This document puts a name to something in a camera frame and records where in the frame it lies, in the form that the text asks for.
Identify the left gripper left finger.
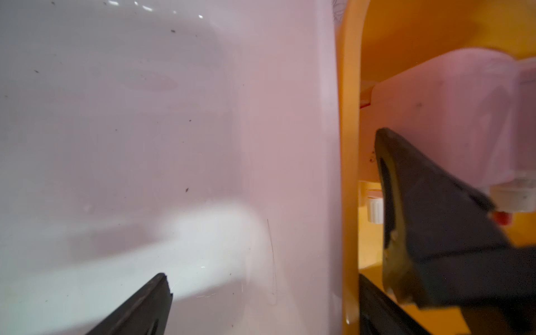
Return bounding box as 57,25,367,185
87,273,173,335

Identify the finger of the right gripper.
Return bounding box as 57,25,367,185
374,128,535,308

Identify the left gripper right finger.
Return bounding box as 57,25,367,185
359,274,430,335

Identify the pink sharpener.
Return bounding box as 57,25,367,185
359,48,535,213

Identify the white plastic storage tray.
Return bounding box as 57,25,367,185
1,1,343,334

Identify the yellow plastic storage tray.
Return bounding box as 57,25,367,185
336,1,535,334

